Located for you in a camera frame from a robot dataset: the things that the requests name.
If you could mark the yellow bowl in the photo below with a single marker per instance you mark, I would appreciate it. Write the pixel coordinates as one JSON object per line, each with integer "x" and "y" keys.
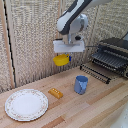
{"x": 61, "y": 60}

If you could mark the woven beige screen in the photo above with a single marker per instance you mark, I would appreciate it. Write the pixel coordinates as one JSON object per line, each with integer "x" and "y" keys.
{"x": 33, "y": 40}

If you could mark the black dish rack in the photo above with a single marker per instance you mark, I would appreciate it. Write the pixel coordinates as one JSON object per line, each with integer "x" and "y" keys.
{"x": 111, "y": 56}

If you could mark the blue cup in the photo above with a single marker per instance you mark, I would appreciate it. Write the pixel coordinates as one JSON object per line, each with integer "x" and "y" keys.
{"x": 81, "y": 84}

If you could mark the wooden frame post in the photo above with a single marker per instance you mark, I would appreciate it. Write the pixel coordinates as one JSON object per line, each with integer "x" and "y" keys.
{"x": 6, "y": 43}

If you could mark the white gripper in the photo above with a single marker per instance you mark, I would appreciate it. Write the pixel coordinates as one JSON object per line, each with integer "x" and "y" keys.
{"x": 69, "y": 46}

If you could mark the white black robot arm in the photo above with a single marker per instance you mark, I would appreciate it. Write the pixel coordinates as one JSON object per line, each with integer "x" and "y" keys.
{"x": 73, "y": 18}

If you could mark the white plate with patterned rim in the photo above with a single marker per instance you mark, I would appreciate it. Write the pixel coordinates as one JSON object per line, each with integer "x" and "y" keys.
{"x": 26, "y": 104}

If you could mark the small orange yellow block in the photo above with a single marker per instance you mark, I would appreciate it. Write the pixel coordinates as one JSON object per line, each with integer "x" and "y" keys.
{"x": 55, "y": 93}

